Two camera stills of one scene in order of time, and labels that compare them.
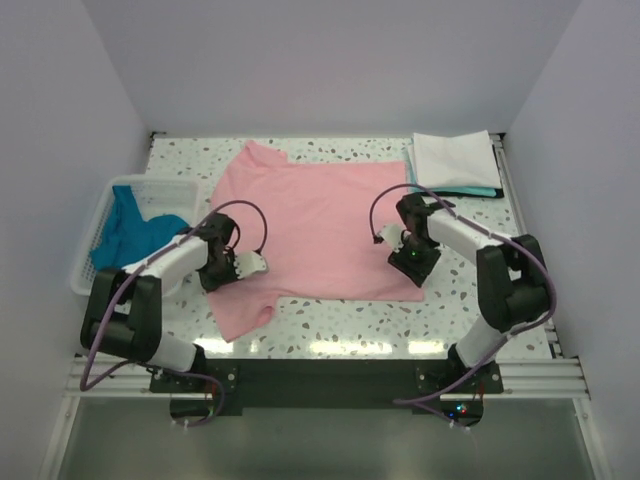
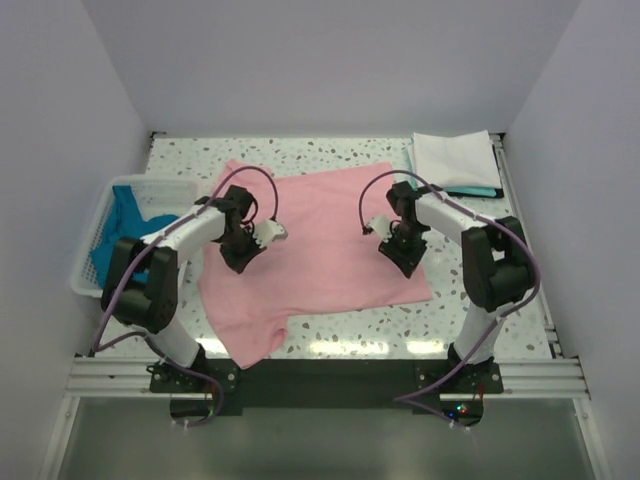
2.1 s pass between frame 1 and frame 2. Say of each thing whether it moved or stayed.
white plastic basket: stayed
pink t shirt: moved
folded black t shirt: stayed
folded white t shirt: stayed
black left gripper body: moved
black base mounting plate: stayed
